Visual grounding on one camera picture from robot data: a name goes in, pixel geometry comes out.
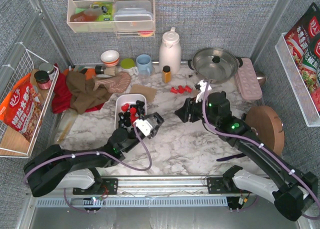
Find red coffee capsule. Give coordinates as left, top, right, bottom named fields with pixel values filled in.
left=121, top=103, right=130, bottom=112
left=129, top=107, right=138, bottom=123

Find black coffee capsule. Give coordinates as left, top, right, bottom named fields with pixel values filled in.
left=135, top=100, right=146, bottom=116

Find white plastic storage basket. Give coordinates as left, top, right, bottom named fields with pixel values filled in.
left=114, top=93, right=147, bottom=129

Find tan scouring pad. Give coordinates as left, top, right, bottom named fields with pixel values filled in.
left=129, top=84, right=157, bottom=103

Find pink striped towel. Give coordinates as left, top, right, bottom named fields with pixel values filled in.
left=93, top=71, right=131, bottom=94

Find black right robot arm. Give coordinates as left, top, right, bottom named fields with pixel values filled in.
left=174, top=91, right=320, bottom=222

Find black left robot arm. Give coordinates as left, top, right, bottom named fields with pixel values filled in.
left=23, top=112, right=164, bottom=197

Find steel pot with lid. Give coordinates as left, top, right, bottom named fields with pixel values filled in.
left=187, top=47, right=244, bottom=85

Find pink egg tray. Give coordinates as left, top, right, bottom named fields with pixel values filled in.
left=234, top=57, right=263, bottom=101

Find clear glass cup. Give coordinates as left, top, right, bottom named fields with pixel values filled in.
left=138, top=73, right=151, bottom=86

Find round wooden board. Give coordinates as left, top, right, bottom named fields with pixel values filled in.
left=245, top=105, right=285, bottom=156

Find orange spice bottle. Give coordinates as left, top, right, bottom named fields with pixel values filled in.
left=162, top=65, right=172, bottom=83

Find steel ladle bowl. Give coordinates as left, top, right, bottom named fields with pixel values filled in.
left=255, top=71, right=267, bottom=87

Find blue mug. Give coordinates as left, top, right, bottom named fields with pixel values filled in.
left=136, top=54, right=154, bottom=75

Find green lidded white cup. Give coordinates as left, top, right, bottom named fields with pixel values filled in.
left=120, top=58, right=139, bottom=76

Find glass jar lying down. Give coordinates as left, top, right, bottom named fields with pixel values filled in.
left=94, top=65, right=118, bottom=77

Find white thermos jug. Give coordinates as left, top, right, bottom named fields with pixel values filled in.
left=159, top=27, right=182, bottom=75

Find brown cloth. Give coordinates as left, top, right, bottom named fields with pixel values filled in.
left=66, top=71, right=112, bottom=115

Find white orange striped bowl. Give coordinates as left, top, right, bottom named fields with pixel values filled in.
left=100, top=50, right=120, bottom=67

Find red cloth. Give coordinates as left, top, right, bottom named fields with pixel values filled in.
left=51, top=68, right=96, bottom=114

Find clear plastic food containers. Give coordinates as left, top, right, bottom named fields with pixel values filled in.
left=113, top=0, right=154, bottom=32

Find dark lidded red jar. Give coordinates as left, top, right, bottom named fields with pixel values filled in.
left=34, top=70, right=52, bottom=90

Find red seasoning packet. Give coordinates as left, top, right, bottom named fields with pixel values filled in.
left=284, top=2, right=320, bottom=112

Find silver lidded jar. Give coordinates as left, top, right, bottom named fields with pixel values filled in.
left=39, top=62, right=56, bottom=81

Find green packet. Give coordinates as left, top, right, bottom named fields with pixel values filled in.
left=90, top=1, right=115, bottom=22

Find orange snack bag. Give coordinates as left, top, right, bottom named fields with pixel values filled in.
left=0, top=73, right=42, bottom=142

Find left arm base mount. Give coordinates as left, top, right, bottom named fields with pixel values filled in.
left=72, top=178, right=119, bottom=196

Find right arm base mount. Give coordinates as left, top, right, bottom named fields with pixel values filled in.
left=206, top=177, right=240, bottom=194

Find white right wall basket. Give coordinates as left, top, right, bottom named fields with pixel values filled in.
left=274, top=32, right=320, bottom=127

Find cream wall shelf basket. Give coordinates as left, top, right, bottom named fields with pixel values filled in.
left=66, top=0, right=156, bottom=37

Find white wire wall basket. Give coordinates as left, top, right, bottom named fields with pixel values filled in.
left=0, top=42, right=59, bottom=158

